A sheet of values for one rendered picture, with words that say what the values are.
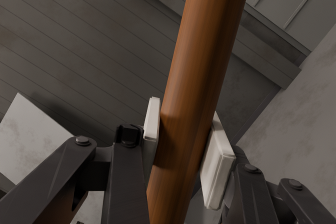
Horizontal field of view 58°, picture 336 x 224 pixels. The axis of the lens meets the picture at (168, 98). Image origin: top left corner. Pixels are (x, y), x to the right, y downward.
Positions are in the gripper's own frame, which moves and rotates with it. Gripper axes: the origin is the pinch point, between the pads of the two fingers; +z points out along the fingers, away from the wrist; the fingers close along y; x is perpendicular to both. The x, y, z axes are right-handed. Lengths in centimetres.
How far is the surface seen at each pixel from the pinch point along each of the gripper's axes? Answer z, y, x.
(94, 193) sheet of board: 302, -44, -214
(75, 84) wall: 353, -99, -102
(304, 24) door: 348, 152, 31
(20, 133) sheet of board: 330, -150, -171
